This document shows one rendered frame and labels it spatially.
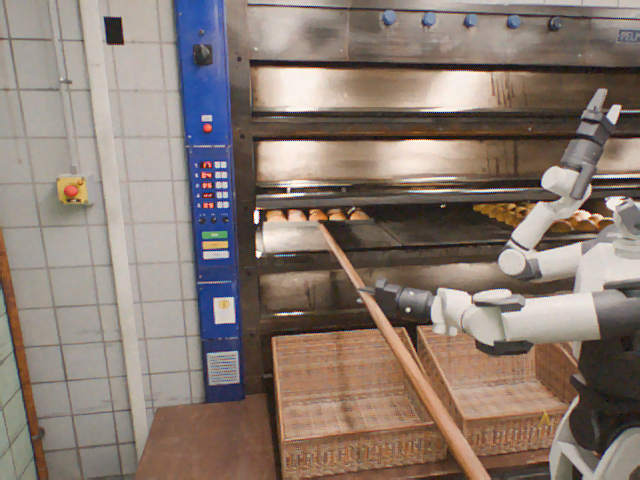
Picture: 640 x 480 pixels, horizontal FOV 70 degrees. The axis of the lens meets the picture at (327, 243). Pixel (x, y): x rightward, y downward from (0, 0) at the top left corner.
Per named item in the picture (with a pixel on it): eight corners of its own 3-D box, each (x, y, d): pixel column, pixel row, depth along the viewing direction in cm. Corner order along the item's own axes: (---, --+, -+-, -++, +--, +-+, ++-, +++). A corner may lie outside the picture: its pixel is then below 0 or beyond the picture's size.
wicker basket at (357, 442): (272, 396, 191) (269, 335, 184) (402, 383, 201) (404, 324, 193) (280, 484, 145) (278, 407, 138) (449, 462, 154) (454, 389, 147)
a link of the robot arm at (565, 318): (478, 363, 94) (604, 356, 84) (466, 301, 94) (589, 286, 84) (487, 348, 104) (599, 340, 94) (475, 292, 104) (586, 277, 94)
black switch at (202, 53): (194, 63, 154) (191, 28, 151) (212, 64, 155) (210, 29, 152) (192, 62, 150) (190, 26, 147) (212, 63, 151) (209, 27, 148)
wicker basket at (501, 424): (410, 383, 201) (413, 324, 194) (528, 371, 210) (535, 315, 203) (460, 461, 155) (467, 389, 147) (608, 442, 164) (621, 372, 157)
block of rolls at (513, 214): (470, 210, 268) (470, 200, 267) (545, 207, 276) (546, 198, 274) (530, 235, 210) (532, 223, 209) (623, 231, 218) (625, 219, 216)
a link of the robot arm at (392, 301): (372, 283, 127) (414, 290, 122) (383, 272, 135) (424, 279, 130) (370, 325, 130) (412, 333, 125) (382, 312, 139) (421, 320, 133)
